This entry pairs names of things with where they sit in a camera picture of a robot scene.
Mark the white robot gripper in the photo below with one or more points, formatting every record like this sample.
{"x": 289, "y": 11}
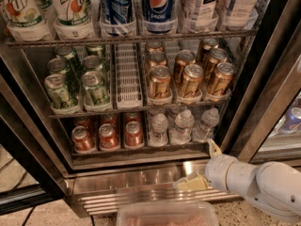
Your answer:
{"x": 216, "y": 171}

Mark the clear water bottle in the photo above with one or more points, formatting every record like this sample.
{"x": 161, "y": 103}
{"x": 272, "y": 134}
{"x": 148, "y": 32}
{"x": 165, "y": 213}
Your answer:
{"x": 182, "y": 128}
{"x": 158, "y": 131}
{"x": 205, "y": 128}

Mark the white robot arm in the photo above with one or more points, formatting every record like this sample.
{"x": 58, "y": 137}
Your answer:
{"x": 273, "y": 187}

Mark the glass fridge door right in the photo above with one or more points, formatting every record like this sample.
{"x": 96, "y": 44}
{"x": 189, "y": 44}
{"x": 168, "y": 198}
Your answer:
{"x": 268, "y": 85}

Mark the white empty shelf tray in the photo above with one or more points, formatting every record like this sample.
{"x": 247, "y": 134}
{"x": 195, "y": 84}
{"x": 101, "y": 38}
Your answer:
{"x": 128, "y": 85}

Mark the steel fridge bottom grille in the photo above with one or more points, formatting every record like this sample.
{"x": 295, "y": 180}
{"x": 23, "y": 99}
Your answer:
{"x": 104, "y": 192}

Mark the left tea bottle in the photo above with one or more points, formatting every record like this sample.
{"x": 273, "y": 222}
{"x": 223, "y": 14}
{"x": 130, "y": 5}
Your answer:
{"x": 197, "y": 16}

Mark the right pepsi bottle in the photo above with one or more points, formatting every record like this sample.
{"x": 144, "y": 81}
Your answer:
{"x": 158, "y": 17}

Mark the pepsi bottle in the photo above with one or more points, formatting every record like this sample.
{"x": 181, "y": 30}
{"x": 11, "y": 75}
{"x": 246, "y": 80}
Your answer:
{"x": 118, "y": 18}
{"x": 158, "y": 17}

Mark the left pepsi bottle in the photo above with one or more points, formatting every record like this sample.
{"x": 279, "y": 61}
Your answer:
{"x": 118, "y": 18}

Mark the right 7up bottle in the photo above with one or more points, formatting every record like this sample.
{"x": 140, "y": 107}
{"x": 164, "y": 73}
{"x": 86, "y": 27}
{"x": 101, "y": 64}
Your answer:
{"x": 73, "y": 19}

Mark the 7up bottle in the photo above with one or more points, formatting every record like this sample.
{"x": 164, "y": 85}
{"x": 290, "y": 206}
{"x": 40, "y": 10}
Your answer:
{"x": 73, "y": 19}
{"x": 29, "y": 20}

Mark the left 7up bottle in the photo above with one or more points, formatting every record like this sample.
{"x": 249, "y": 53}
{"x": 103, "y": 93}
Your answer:
{"x": 29, "y": 20}

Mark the front right red can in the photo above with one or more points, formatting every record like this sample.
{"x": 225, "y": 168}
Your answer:
{"x": 133, "y": 135}

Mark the red can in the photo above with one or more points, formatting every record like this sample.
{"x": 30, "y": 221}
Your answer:
{"x": 108, "y": 139}
{"x": 133, "y": 135}
{"x": 83, "y": 142}

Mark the clear plastic food container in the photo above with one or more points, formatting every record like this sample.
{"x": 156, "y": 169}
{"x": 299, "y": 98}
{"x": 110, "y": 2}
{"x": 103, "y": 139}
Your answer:
{"x": 167, "y": 214}

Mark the front right gold can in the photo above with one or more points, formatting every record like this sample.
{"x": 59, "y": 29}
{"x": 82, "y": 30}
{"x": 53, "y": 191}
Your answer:
{"x": 221, "y": 79}

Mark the gold can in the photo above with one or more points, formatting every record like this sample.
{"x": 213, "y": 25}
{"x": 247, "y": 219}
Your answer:
{"x": 215, "y": 56}
{"x": 221, "y": 79}
{"x": 156, "y": 58}
{"x": 182, "y": 59}
{"x": 159, "y": 85}
{"x": 192, "y": 77}

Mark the front middle gold can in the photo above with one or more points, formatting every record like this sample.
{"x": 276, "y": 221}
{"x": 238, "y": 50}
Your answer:
{"x": 192, "y": 77}

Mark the front left gold can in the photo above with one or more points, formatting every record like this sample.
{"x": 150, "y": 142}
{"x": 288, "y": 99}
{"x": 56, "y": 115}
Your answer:
{"x": 159, "y": 85}

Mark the front middle red can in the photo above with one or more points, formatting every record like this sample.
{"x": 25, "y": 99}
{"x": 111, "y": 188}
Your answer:
{"x": 108, "y": 139}

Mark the blue can behind glass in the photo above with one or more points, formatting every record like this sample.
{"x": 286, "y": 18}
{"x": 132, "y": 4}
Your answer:
{"x": 292, "y": 120}

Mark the middle centre gold can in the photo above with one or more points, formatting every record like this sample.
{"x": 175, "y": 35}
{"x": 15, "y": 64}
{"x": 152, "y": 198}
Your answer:
{"x": 182, "y": 59}

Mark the middle right gold can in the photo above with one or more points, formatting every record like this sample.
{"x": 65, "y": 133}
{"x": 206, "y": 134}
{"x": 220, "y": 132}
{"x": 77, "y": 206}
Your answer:
{"x": 215, "y": 56}

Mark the middle left gold can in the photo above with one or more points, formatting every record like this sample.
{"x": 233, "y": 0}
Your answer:
{"x": 156, "y": 58}

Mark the front left red can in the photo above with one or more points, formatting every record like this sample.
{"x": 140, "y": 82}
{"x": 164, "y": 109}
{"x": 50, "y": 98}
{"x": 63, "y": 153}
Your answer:
{"x": 83, "y": 142}

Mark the front right green can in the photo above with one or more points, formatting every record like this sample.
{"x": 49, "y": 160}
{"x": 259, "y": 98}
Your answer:
{"x": 96, "y": 91}

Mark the green can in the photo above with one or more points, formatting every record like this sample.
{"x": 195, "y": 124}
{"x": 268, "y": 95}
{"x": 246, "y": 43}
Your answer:
{"x": 61, "y": 66}
{"x": 96, "y": 91}
{"x": 63, "y": 96}
{"x": 94, "y": 63}

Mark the middle right green can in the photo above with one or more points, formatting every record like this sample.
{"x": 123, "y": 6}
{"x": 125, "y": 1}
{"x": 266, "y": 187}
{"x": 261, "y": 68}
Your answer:
{"x": 94, "y": 63}

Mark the front left green can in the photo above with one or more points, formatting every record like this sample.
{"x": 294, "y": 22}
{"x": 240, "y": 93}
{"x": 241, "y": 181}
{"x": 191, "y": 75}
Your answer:
{"x": 63, "y": 96}

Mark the middle left green can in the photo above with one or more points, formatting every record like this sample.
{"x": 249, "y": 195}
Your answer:
{"x": 61, "y": 66}

